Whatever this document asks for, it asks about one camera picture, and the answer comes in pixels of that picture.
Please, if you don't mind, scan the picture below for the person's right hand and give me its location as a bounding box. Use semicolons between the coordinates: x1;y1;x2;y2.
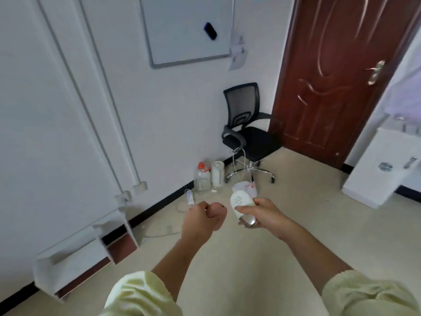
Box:
235;196;297;241

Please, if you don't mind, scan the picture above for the person's left hand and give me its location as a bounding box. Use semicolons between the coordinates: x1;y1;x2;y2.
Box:
181;201;228;244

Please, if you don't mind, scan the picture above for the person's right forearm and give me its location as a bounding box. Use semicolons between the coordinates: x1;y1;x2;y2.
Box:
283;223;421;316

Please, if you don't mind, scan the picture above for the person's left forearm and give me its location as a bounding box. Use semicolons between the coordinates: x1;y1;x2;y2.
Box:
99;233;213;316

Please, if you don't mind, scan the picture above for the clear plastic bag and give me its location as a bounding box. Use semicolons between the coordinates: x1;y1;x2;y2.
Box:
230;181;259;200

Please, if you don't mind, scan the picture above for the clear jug with red cap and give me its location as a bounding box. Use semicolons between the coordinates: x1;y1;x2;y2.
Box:
194;161;213;194

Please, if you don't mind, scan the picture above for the white electric kettle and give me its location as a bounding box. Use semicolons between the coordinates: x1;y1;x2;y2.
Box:
211;160;226;190

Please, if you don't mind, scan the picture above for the black mesh office chair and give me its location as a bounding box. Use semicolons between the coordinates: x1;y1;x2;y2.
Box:
221;82;282;183

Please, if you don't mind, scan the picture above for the small white floor rack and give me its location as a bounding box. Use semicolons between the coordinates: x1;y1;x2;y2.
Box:
33;207;140;300

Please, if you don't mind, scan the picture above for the white table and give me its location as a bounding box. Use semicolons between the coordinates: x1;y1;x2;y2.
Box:
342;115;421;209

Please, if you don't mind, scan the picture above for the reddish brown door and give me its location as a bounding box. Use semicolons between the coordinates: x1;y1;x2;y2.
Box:
268;0;421;170

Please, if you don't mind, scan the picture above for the white hanging object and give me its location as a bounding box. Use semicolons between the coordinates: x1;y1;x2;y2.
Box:
228;29;248;71

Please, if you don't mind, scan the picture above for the pink cartoon print cloth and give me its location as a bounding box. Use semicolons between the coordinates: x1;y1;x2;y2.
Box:
383;46;421;126

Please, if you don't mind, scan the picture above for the black board eraser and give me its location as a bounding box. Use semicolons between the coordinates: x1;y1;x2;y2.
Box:
203;22;218;41

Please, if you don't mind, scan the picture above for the white plug with cable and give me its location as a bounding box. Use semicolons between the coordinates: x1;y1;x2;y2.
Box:
141;189;197;237

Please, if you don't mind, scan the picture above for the white wall conduit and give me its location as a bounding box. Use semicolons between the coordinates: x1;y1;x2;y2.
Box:
34;0;129;195
75;0;142;186

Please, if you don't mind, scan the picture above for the silver door handle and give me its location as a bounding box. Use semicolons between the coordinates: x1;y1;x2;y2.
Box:
366;60;387;86

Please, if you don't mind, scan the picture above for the whiteboard on wall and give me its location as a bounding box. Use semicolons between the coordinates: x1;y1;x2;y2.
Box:
138;0;236;68

